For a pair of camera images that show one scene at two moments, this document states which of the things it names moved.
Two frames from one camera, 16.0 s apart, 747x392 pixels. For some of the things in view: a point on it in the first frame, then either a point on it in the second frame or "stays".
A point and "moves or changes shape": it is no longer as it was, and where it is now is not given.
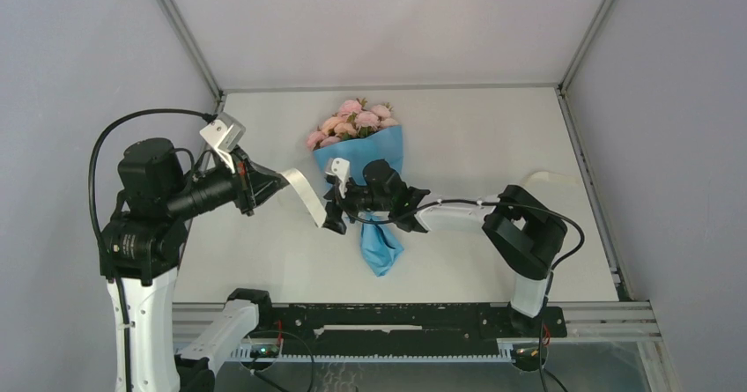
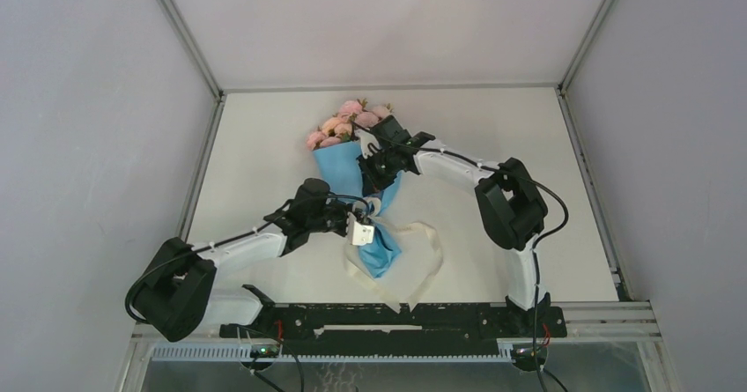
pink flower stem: (351, 106) stays
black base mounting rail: (406, 329) stays
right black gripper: (335, 210) -> (373, 181)
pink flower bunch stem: (384, 119) stays
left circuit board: (264, 351) stays
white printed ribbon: (296, 178) moves or changes shape
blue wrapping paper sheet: (380, 241) stays
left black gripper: (254, 182) -> (344, 208)
